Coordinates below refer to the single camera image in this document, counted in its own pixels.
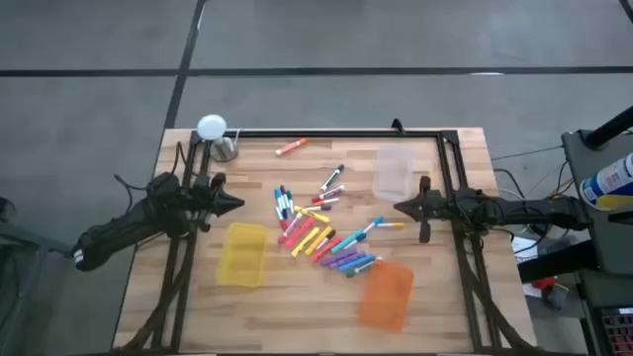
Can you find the white paper sheet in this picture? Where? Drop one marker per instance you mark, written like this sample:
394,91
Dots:
524,248

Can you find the white blue wipes canister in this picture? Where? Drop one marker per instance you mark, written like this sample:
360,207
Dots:
608,183

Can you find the teal highlighter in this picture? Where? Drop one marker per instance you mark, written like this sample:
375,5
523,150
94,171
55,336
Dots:
347,241

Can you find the light blue cap thin marker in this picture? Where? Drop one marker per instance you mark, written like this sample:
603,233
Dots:
373,224

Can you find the black clamp bracket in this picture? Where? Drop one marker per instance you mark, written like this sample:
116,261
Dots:
397,126

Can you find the black backlit keyboard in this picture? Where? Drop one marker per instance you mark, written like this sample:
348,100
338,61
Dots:
618,331

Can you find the yellow translucent plastic bin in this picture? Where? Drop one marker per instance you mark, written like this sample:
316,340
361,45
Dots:
242,254

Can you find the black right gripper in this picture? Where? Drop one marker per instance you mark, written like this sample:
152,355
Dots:
442,205

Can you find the white bulb table lamp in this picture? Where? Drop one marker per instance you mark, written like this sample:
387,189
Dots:
211,127

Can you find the pink Expo marker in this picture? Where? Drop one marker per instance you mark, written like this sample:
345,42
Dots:
293,225

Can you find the black aluminium table frame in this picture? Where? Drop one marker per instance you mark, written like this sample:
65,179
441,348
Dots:
346,133

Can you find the red tool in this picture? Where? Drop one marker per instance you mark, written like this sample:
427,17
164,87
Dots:
545,284

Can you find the black cap thin marker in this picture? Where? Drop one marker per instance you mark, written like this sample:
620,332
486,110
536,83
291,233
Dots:
326,240

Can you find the black side cart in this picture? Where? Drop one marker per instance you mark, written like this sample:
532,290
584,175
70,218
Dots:
613,237

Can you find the dark purple cap thin marker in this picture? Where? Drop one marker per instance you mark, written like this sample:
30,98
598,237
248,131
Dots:
284,200

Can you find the clear plastic bin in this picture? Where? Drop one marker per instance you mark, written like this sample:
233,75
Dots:
394,173

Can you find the green Expo marker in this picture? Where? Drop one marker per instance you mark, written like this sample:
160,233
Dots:
332,178
363,267

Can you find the orange translucent plastic bin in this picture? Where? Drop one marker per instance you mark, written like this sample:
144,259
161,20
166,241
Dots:
386,296

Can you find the orange cap thin marker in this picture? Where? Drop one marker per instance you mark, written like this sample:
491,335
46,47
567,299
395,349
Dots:
326,202

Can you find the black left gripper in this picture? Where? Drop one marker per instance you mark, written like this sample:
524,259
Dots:
207,203

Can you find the purple highlighter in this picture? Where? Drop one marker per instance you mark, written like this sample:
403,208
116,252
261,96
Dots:
338,257
347,260

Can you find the dark metal stand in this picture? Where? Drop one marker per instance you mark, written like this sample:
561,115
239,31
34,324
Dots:
25,257

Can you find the orange Expo marker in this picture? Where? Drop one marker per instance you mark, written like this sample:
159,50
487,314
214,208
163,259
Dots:
292,147

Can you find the golden yellow highlighter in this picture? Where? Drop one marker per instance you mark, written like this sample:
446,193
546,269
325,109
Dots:
319,240

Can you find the red cap marker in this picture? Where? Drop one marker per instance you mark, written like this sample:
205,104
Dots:
283,225

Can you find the green cap thin marker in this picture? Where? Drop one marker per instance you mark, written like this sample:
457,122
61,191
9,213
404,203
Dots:
290,202

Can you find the yellow cap thin marker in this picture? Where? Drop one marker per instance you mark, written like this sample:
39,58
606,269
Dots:
390,225

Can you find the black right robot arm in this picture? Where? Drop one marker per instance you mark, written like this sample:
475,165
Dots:
519,210

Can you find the black pole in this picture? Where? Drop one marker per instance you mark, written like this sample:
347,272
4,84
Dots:
613,128

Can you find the light blue highlighter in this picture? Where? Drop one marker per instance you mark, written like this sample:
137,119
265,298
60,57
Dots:
357,262

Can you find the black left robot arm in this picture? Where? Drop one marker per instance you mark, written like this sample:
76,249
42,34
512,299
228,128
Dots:
123,222

